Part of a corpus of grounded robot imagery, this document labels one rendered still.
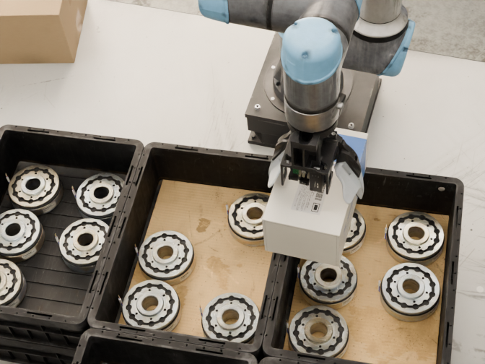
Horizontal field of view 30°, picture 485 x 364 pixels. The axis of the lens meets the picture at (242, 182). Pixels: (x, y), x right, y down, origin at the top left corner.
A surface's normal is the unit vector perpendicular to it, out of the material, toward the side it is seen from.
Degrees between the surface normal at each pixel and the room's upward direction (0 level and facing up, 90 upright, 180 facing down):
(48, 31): 90
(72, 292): 0
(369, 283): 0
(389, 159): 0
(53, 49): 90
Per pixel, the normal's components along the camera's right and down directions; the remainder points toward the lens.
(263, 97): -0.07, -0.55
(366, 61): -0.30, 0.77
